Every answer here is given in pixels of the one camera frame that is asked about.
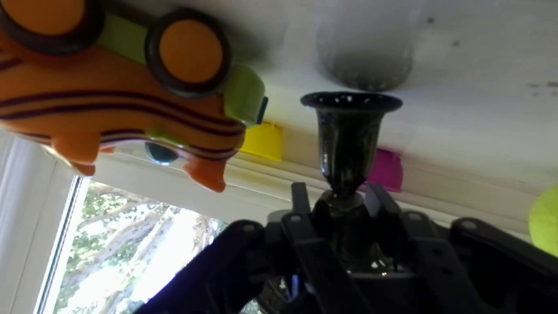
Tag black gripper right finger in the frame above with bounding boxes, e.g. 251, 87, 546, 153
365, 183, 558, 314

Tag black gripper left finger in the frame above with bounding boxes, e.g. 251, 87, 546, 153
136, 181, 363, 314

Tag black vase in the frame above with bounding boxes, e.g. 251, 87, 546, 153
300, 90, 405, 223

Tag magenta plastic cup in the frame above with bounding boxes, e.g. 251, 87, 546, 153
365, 146, 405, 193

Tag white window frame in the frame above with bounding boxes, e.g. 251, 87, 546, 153
0, 127, 558, 314

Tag yellow-green ball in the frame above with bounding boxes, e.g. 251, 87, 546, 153
528, 184, 558, 258

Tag orange toy car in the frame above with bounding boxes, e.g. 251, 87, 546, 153
0, 0, 270, 195

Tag yellow plastic cup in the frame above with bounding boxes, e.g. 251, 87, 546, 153
239, 120, 286, 164

